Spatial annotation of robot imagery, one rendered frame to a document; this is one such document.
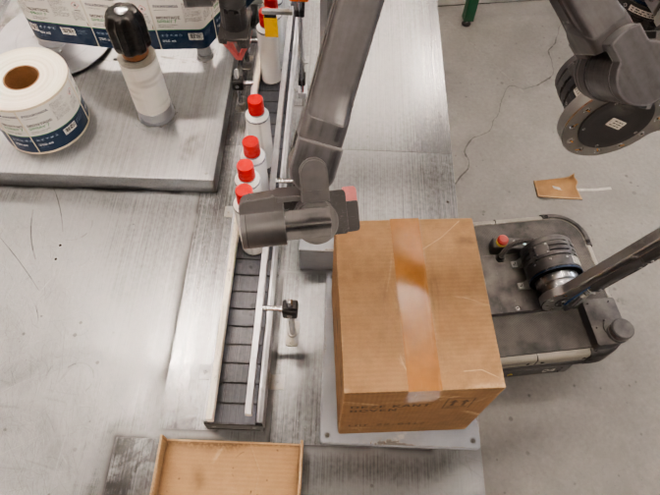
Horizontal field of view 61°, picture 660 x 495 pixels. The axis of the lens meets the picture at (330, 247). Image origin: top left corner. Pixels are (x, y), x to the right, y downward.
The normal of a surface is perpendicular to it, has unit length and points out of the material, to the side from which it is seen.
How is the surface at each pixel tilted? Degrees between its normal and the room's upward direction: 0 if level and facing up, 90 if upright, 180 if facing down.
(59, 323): 0
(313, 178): 50
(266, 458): 0
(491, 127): 0
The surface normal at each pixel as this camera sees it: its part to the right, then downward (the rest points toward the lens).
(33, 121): 0.32, 0.82
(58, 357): 0.02, -0.50
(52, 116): 0.66, 0.66
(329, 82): 0.07, 0.28
